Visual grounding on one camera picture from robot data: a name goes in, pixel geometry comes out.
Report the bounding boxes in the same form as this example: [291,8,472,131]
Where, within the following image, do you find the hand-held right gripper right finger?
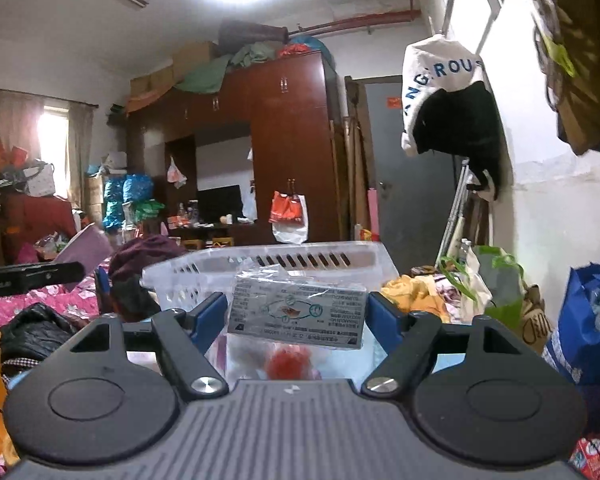
[361,291,531,401]

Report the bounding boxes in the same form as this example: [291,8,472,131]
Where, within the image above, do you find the white gift bag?
[22,162,57,198]

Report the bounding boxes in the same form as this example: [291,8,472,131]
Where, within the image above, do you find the orange and white plastic bag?
[269,191,309,245]

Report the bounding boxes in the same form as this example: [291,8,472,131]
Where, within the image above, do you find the white printed cloth bag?
[400,37,486,157]

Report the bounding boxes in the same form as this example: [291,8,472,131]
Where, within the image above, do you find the pink printed blanket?
[0,255,157,332]

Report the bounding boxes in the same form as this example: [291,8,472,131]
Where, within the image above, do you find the small pink plastic bag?
[166,156,188,189]

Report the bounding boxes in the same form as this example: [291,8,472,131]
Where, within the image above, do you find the red cloth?
[0,192,77,262]

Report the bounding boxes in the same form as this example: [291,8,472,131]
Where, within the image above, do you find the grey door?
[352,75,462,276]

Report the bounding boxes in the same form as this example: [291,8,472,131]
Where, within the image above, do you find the blue plastic bags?
[103,174,154,231]

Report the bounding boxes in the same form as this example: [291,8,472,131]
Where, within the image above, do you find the maroon cloth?
[108,235,189,288]

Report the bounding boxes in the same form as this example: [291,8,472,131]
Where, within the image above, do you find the yellow cloth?
[380,275,452,322]

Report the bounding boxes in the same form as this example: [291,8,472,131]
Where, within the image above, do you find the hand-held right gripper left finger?
[70,291,230,402]

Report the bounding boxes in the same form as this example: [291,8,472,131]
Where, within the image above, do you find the cardboard boxes on wardrobe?
[129,41,222,97]

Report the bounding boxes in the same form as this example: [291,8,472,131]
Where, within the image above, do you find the blue shopping bag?
[542,262,600,387]

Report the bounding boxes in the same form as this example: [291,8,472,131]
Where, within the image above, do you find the green cloth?
[174,42,282,96]

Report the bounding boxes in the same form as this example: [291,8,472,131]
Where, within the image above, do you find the black monitor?
[196,185,244,224]

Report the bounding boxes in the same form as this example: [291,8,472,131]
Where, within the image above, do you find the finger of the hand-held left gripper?
[27,261,86,288]

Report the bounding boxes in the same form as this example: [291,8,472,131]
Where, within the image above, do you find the black cloth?
[0,302,83,362]

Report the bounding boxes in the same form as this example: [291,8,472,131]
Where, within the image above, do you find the wooden boards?
[344,77,372,242]

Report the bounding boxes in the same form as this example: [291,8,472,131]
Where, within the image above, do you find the clear packet with grey label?
[207,255,387,386]

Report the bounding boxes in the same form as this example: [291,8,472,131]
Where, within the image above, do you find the green shopping bag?
[439,246,529,335]

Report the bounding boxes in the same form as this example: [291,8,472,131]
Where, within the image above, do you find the tan paper bag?
[521,285,554,357]

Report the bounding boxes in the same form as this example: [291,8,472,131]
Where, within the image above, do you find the dark rolled mat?
[218,19,291,50]

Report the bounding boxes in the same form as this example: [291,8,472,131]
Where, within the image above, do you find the window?
[37,107,72,196]

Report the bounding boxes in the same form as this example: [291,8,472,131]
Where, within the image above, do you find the beige curtain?
[0,87,97,211]

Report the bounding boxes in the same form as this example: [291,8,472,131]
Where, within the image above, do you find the white plastic basket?
[142,241,401,341]

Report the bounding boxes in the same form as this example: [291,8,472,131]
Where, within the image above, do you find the brown wooden wardrobe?
[125,50,347,247]

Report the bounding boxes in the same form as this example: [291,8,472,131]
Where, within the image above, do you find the red printed box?
[567,435,600,480]

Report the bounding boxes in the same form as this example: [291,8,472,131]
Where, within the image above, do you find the dark hanging bag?
[515,0,600,157]

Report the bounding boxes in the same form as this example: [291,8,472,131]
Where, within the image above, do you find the metal crutches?
[436,157,475,267]

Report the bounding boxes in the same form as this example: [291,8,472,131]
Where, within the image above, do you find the black hanging garment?
[412,82,505,202]

